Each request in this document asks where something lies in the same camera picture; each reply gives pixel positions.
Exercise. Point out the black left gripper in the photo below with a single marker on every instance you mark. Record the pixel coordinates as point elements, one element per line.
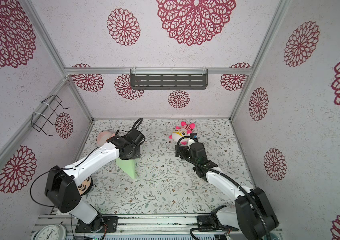
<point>138,155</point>

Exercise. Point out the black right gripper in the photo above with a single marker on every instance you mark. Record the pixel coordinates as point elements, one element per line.
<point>184,149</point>

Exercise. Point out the light green paper sheet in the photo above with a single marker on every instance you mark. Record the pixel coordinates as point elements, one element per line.
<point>128,166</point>

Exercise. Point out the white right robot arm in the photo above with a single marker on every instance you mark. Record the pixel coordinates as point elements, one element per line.
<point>253,214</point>

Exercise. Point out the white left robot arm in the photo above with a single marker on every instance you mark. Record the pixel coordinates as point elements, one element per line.
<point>62,183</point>

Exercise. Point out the white pink owl plush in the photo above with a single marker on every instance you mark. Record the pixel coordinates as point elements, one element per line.
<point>183,130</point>

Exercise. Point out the pink plush red dotted dress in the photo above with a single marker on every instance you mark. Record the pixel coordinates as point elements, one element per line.
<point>103,136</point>

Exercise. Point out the striped hat doll plush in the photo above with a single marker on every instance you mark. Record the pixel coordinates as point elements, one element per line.
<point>86,186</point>

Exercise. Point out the white analog clock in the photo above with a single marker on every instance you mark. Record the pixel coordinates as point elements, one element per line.
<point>50,232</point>

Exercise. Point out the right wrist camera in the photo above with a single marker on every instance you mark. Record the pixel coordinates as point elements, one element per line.
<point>192,141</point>

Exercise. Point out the grey wall shelf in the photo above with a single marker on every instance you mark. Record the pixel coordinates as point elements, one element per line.
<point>169,79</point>

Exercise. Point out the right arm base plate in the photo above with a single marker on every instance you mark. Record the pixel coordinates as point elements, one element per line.
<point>210,223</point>

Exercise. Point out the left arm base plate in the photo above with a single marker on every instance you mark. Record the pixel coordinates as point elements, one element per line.
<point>99,225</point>

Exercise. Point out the black wire wall rack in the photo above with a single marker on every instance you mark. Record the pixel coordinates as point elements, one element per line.
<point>40,119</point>

